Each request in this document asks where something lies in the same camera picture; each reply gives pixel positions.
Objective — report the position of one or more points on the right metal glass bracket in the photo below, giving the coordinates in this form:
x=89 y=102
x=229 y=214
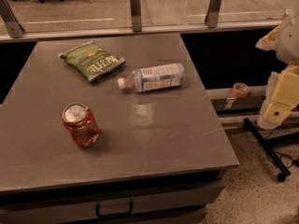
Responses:
x=212 y=15

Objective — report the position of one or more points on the green jalapeno chip bag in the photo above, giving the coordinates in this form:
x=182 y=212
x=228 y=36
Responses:
x=91 y=61

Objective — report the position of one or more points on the middle metal glass bracket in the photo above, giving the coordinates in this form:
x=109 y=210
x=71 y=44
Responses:
x=136 y=17

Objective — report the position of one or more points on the metal glass bracket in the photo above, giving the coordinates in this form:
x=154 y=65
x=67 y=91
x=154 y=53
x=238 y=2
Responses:
x=14 y=28
x=136 y=17
x=212 y=15

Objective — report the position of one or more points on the orange tape roll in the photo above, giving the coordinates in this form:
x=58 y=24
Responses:
x=240 y=90

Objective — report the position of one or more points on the left metal glass bracket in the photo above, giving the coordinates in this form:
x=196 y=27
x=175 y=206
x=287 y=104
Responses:
x=14 y=28

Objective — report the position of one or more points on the grey drawer with black handle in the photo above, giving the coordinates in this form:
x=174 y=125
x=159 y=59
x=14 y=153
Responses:
x=181 y=204

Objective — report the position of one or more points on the black wheeled stand leg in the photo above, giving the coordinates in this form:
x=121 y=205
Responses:
x=267 y=146

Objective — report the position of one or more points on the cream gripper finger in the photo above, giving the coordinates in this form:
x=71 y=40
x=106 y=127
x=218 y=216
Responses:
x=269 y=41
x=281 y=97

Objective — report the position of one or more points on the red coke can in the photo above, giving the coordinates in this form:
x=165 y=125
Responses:
x=79 y=120

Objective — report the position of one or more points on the clear plastic water bottle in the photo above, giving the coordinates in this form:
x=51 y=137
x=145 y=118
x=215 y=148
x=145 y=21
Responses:
x=154 y=78

